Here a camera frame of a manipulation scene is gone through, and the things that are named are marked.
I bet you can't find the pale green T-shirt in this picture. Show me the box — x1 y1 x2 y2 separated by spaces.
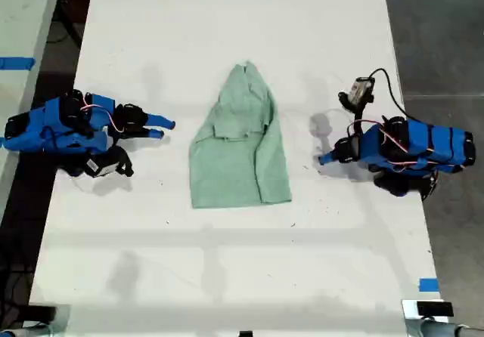
188 60 293 210

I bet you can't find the long blue tape strip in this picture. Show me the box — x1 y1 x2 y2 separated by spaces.
0 56 36 71

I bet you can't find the white side table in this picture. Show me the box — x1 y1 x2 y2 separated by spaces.
0 0 64 217

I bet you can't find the small blue tape piece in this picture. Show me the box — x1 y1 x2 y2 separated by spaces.
418 277 441 293

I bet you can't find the small black box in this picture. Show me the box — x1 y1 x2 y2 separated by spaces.
15 305 57 323
416 301 455 317

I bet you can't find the grey metal pipe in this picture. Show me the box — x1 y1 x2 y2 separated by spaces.
406 317 484 337
0 323 57 337

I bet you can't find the black camera stalk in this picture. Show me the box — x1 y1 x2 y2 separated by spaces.
352 102 371 127
111 144 132 166

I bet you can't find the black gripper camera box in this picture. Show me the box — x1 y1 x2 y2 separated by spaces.
83 154 134 180
337 76 376 108

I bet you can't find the black camera cable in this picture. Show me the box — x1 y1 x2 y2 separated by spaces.
368 68 408 121

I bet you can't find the black floor cable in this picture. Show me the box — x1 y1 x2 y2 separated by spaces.
47 0 82 45

